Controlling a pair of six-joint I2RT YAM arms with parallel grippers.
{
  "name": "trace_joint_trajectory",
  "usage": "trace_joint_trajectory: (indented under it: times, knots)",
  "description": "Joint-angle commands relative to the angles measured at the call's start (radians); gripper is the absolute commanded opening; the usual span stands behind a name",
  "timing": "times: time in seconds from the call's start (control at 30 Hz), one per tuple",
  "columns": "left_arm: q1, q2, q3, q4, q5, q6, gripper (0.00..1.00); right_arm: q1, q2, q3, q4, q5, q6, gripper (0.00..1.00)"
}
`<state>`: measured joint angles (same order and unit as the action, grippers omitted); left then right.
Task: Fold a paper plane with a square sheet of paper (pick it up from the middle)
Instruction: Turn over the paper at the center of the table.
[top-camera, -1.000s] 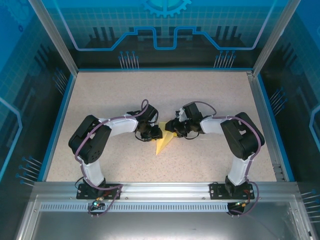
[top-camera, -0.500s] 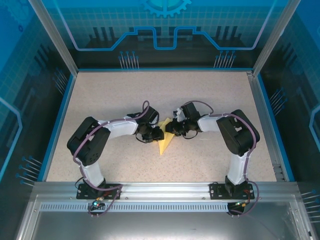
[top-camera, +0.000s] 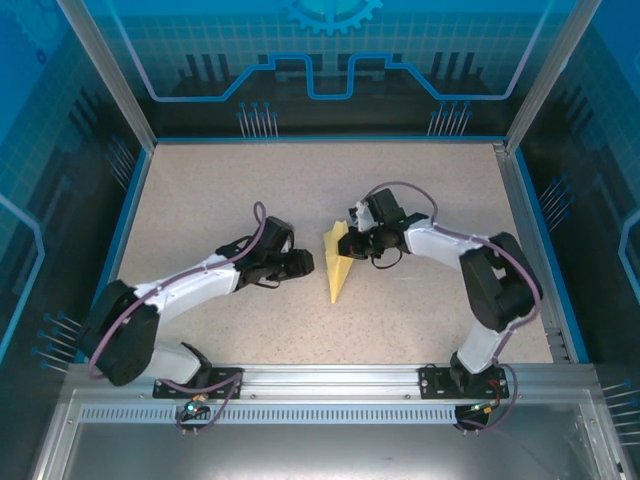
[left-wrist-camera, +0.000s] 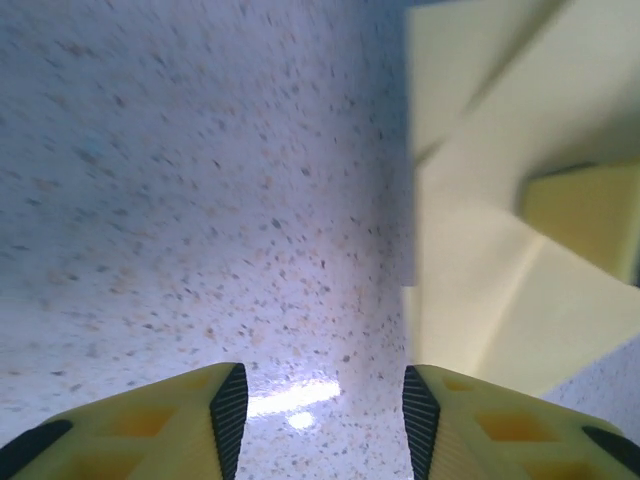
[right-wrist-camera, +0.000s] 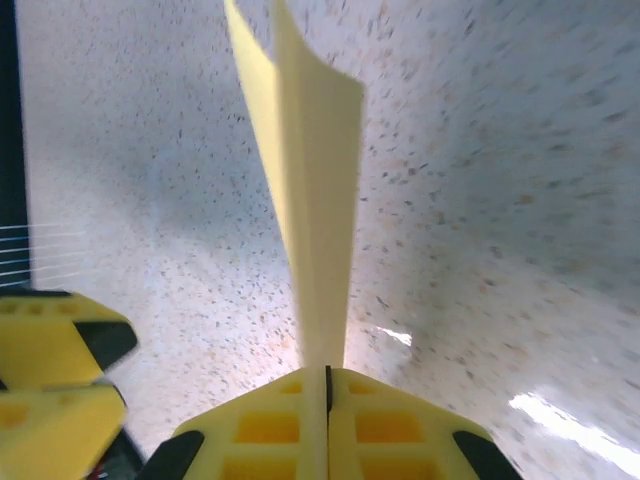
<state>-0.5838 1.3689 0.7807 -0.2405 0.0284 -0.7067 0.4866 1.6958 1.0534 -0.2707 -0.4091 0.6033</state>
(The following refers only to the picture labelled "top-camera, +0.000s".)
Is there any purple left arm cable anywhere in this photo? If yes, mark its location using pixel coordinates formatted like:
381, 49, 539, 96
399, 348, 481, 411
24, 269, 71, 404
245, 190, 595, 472
87, 200, 246, 436

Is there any aluminium frame post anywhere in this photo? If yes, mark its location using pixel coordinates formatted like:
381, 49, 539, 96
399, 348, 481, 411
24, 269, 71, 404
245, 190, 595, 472
54, 0, 157, 151
504, 0, 604, 154

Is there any yellow paper sheet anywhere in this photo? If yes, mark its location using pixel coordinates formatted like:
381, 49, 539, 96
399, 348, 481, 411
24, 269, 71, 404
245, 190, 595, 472
321, 219, 357, 305

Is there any aluminium side rail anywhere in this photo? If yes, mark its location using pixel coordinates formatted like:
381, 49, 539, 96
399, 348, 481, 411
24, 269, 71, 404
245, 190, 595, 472
492, 142, 574, 364

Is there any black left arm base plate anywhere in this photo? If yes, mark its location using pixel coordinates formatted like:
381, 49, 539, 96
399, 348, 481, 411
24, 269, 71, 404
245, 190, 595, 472
152, 367, 245, 400

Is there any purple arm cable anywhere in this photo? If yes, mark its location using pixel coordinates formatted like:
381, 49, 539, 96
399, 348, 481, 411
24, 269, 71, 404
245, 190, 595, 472
87, 200, 246, 436
360, 181, 545, 434

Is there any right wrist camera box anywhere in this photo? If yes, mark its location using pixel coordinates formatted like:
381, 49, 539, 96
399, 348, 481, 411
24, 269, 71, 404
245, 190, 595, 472
349, 199, 377, 234

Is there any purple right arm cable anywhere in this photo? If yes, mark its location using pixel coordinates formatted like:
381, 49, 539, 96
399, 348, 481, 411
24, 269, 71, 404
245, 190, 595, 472
360, 181, 545, 434

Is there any slotted metal cable duct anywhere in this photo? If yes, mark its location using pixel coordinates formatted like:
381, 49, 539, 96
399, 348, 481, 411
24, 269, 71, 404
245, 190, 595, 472
79, 405, 501, 425

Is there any blue table border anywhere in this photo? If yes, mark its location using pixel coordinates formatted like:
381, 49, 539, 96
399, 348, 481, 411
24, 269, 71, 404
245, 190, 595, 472
74, 133, 591, 365

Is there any thin black right gripper wire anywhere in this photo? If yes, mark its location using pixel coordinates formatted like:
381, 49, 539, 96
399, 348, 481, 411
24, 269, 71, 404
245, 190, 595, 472
371, 247, 405, 270

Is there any metal sheet panel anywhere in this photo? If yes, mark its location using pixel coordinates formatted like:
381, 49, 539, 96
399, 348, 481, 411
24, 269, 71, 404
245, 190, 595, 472
29, 389, 631, 480

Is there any aluminium mounting rail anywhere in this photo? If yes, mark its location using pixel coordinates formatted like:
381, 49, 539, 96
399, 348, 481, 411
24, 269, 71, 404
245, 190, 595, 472
64, 362, 599, 402

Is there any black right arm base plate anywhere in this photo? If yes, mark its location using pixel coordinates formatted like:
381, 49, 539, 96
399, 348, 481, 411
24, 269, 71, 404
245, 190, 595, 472
418, 364, 510, 400

